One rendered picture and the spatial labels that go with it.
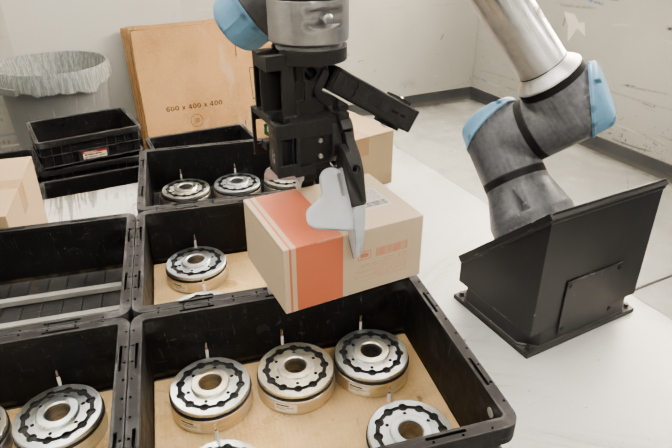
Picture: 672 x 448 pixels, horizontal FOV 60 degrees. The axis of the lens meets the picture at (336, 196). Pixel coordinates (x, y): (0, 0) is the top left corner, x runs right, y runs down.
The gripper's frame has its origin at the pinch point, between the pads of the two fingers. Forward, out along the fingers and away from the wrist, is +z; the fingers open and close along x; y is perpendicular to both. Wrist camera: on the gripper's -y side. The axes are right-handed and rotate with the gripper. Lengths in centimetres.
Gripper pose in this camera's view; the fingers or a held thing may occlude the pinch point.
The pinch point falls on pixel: (331, 225)
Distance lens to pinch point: 64.0
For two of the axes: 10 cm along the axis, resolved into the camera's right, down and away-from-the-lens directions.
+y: -9.0, 2.1, -3.9
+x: 4.4, 4.0, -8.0
